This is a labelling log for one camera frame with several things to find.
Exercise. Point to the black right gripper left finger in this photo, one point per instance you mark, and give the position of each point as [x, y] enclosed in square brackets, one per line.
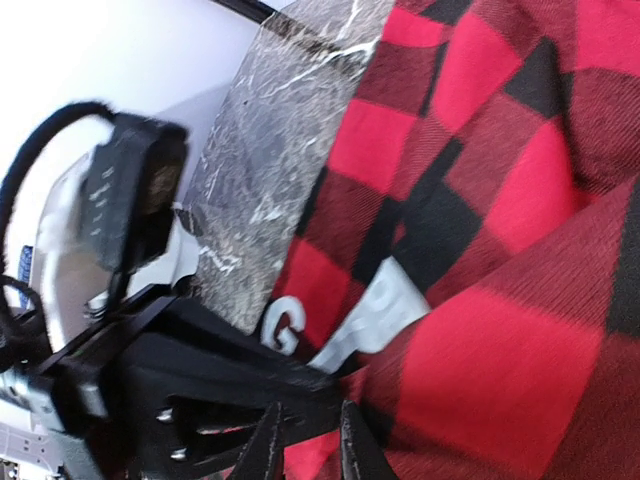
[263, 455]

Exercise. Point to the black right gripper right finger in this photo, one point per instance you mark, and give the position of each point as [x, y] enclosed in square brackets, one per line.
[361, 456]

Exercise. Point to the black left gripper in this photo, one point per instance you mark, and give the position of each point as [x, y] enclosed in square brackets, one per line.
[168, 390]

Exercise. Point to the red black plaid shirt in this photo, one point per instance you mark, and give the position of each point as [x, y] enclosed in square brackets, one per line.
[468, 259]

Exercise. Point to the white plastic laundry bin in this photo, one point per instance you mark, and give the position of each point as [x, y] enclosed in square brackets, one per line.
[72, 286]

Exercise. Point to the blue checked shirt in bin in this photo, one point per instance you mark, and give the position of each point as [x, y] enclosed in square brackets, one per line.
[24, 272]

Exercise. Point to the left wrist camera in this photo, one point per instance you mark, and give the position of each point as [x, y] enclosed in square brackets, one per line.
[126, 207]

